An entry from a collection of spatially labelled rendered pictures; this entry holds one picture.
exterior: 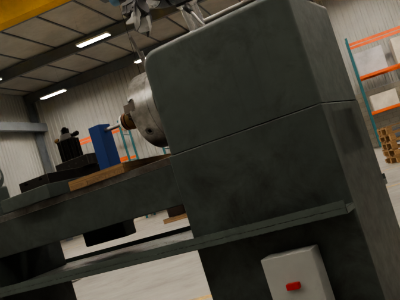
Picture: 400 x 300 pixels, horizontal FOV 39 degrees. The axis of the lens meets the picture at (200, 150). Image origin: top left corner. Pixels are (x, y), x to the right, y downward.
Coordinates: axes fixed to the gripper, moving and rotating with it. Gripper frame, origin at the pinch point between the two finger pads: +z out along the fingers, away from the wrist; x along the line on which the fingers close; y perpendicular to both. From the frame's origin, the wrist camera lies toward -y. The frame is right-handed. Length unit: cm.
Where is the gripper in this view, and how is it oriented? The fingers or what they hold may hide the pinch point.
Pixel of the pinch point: (144, 30)
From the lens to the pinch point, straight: 221.2
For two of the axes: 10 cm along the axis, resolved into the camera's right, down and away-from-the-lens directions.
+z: 1.2, 9.3, -3.4
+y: -8.2, 2.9, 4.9
